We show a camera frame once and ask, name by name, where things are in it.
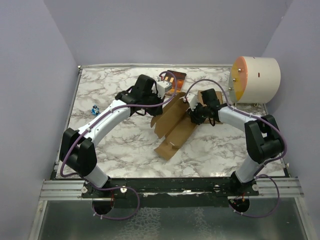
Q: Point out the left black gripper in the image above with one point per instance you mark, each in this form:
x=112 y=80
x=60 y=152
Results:
x=157 y=111

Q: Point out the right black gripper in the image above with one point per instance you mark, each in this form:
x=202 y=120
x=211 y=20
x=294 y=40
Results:
x=193 y=116

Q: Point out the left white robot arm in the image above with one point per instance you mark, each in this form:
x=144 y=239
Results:
x=78 y=147

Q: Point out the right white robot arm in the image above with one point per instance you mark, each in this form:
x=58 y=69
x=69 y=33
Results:
x=262 y=135

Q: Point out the small blue toy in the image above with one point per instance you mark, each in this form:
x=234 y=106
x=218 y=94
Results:
x=95 y=110

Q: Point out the round pastel drawer cabinet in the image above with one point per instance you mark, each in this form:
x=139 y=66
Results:
x=254 y=80

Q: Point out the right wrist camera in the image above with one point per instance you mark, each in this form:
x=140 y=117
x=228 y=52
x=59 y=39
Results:
x=192 y=101

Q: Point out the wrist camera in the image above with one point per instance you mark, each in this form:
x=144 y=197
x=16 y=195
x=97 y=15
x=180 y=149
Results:
x=192 y=101
x=162 y=87

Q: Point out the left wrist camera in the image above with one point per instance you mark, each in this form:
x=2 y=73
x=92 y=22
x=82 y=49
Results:
x=162 y=87

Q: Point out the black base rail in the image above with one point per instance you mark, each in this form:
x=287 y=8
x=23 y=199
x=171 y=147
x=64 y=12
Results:
x=152 y=192

